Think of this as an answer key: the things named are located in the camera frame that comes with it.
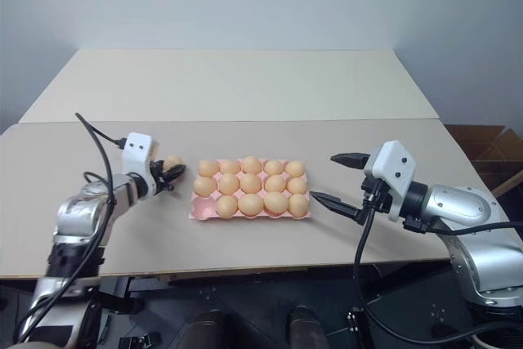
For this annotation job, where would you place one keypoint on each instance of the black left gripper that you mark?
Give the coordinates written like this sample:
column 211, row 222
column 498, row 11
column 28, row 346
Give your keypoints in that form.
column 158, row 180

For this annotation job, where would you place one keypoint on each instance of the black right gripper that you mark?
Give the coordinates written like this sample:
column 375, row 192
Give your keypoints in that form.
column 371, row 195

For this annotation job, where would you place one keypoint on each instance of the tan egg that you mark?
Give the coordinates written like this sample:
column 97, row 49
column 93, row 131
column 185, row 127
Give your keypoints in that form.
column 250, row 204
column 295, row 169
column 229, row 184
column 172, row 160
column 250, row 183
column 273, row 167
column 226, row 206
column 208, row 168
column 203, row 186
column 251, row 164
column 276, row 203
column 229, row 166
column 274, row 183
column 296, row 186
column 299, row 205

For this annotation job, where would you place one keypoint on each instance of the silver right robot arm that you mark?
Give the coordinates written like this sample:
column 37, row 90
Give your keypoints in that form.
column 461, row 202

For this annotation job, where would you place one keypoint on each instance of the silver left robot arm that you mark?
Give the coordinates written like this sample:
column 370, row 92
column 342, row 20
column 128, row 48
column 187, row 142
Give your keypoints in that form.
column 77, row 214

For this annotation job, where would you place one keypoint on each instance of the pink egg tray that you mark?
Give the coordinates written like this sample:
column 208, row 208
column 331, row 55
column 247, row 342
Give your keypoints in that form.
column 202, row 207

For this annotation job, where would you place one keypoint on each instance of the brown cardboard box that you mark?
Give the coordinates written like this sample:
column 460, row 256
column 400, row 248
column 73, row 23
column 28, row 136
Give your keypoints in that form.
column 482, row 144

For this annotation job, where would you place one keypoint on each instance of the dark rounded shape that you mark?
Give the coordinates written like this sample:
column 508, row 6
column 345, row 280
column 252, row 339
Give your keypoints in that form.
column 305, row 326
column 210, row 329

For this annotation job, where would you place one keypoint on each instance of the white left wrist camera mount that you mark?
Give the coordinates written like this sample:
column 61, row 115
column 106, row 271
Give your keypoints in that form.
column 137, row 148

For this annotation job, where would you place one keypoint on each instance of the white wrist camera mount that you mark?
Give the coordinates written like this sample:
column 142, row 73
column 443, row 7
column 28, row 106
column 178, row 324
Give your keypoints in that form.
column 392, row 169
column 137, row 148

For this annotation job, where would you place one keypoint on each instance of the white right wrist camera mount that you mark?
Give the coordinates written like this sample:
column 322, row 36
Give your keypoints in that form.
column 392, row 169

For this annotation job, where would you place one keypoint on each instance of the black table frame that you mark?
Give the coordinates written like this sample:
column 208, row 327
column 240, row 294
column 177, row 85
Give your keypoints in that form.
column 245, row 280

